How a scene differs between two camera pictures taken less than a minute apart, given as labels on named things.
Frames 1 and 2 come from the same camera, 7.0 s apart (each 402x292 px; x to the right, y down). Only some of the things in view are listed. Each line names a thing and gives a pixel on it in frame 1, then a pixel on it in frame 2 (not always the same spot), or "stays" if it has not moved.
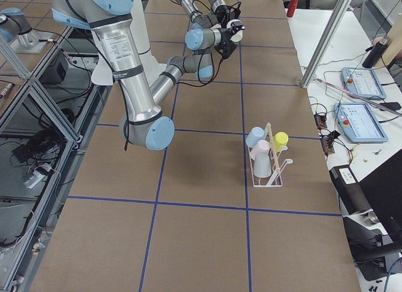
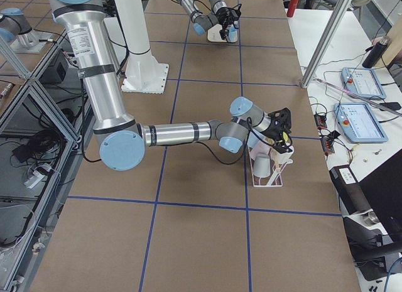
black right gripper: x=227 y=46 -> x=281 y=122
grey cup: x=262 y=165 stays
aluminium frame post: x=326 y=39 stays
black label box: x=349 y=189 stays
